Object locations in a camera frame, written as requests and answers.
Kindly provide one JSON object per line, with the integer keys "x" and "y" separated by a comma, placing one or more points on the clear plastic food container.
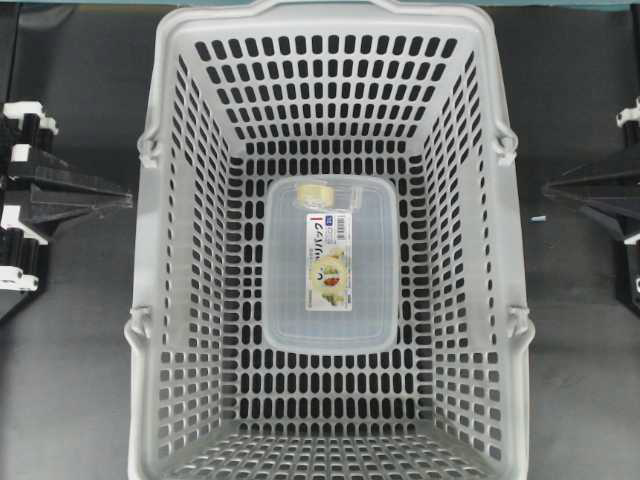
{"x": 331, "y": 278}

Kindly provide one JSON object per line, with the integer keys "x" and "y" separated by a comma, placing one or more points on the grey plastic shopping basket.
{"x": 243, "y": 96}

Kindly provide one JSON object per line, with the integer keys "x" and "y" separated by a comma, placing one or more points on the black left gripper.
{"x": 27, "y": 134}

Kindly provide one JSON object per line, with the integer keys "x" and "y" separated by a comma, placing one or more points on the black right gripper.
{"x": 619, "y": 215}

